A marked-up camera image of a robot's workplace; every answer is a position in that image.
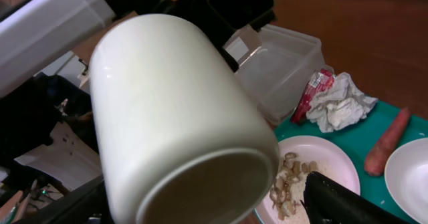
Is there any white cup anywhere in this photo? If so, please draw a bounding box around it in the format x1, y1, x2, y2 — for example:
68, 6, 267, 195
90, 14, 279, 223

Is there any orange carrot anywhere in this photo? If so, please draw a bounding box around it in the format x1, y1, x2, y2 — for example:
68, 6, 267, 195
364, 108, 411, 176

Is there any black plastic tray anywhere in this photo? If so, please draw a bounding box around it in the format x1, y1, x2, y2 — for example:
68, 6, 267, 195
207, 0, 274, 29

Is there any white tissue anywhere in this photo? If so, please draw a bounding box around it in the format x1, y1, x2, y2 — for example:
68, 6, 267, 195
306, 72, 378, 133

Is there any white bowl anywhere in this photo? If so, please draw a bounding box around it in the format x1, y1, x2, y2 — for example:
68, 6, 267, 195
385, 138, 427, 223

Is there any teal serving tray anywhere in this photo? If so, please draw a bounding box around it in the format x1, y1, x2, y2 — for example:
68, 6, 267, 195
274, 101, 416, 223

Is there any white plate with food scraps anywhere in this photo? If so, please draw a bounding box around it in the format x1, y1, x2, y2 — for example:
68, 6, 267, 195
255, 136, 360, 224

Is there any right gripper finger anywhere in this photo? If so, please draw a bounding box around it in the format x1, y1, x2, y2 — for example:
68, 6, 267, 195
301, 171, 405, 224

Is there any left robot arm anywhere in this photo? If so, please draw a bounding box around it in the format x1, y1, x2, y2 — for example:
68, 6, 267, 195
1, 0, 115, 96

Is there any red snack wrapper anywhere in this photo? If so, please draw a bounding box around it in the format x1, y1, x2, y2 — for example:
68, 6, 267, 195
290, 69, 335, 124

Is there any clear plastic bin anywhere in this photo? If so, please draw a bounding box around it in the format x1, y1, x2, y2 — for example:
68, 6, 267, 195
223, 25, 334, 125

